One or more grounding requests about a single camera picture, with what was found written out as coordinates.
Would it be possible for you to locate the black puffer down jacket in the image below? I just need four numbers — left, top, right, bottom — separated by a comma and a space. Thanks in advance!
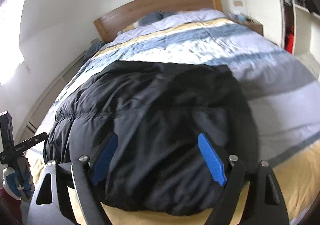
43, 61, 259, 216

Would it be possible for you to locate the striped blue yellow duvet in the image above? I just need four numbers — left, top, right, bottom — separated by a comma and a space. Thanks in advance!
38, 10, 319, 224

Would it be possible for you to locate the red bag in wardrobe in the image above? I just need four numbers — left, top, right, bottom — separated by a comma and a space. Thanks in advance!
285, 26, 295, 54

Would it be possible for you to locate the wooden bedside table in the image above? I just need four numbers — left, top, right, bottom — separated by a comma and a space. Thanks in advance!
232, 19, 264, 36

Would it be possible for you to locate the dark blue pillow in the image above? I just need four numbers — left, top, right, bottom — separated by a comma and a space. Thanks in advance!
137, 11, 177, 27

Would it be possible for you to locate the wooden bed headboard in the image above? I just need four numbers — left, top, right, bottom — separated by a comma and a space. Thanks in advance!
93, 0, 223, 43

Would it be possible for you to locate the white open wardrobe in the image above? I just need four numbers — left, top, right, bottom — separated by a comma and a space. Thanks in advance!
246, 0, 319, 78

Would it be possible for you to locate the beige wall switch plate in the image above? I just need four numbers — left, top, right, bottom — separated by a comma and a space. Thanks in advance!
233, 0, 243, 7

